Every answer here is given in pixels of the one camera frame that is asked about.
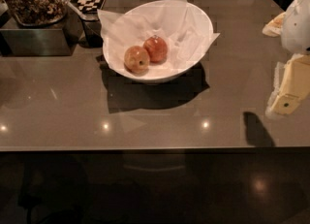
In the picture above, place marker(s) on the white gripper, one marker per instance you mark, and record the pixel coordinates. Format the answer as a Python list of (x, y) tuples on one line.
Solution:
[(296, 27)]

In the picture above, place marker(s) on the red apple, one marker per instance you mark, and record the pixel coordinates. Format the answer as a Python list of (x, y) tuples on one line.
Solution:
[(136, 59), (157, 48)]

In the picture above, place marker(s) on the white bowl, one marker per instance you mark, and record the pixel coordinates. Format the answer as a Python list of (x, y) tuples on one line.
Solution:
[(161, 72)]

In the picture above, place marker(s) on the white paper liner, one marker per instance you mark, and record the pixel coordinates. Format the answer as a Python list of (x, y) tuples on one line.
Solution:
[(180, 30)]

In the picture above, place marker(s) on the black white marker block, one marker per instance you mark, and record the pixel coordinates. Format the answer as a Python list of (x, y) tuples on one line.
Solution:
[(87, 11)]

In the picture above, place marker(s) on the steel box stand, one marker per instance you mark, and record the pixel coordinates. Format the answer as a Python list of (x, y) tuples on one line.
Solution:
[(58, 39)]

